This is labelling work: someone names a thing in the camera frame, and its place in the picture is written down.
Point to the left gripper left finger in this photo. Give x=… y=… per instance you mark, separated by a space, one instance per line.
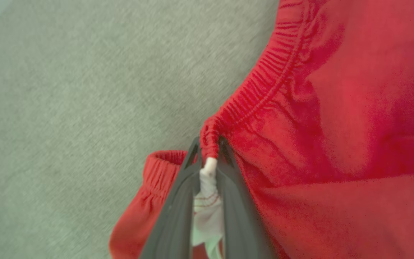
x=174 y=223

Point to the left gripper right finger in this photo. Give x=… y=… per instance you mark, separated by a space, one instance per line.
x=239 y=223

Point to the red elastic waist shorts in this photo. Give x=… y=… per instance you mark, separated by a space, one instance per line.
x=336 y=126

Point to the grey fabric sofa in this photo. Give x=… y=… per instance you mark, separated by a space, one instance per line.
x=67 y=126

